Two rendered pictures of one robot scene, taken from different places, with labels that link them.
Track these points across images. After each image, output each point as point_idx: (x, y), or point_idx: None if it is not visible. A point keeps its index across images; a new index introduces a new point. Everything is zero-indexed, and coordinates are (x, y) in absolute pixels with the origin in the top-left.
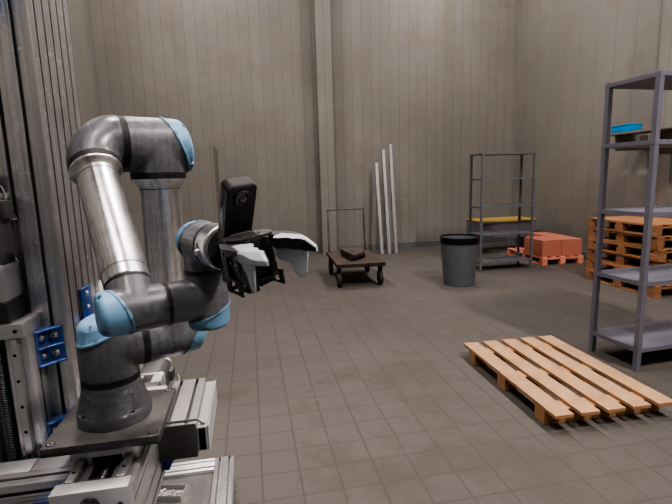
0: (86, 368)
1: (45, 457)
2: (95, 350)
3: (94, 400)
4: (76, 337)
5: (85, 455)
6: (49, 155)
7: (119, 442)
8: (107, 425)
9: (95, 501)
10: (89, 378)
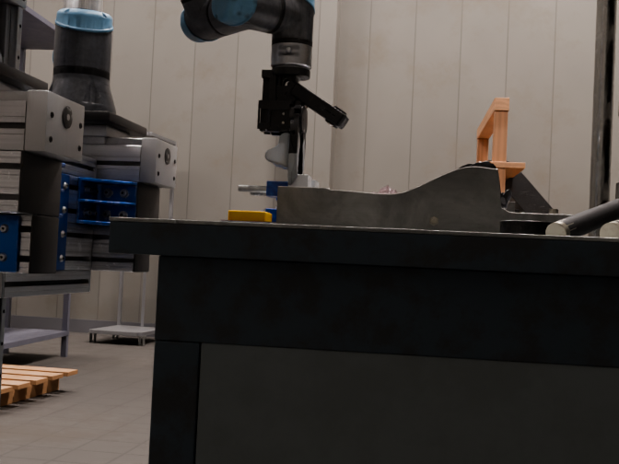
0: (99, 52)
1: (110, 120)
2: (108, 37)
3: (103, 87)
4: (87, 21)
5: (111, 134)
6: None
7: (135, 124)
8: (114, 112)
9: (169, 153)
10: (100, 63)
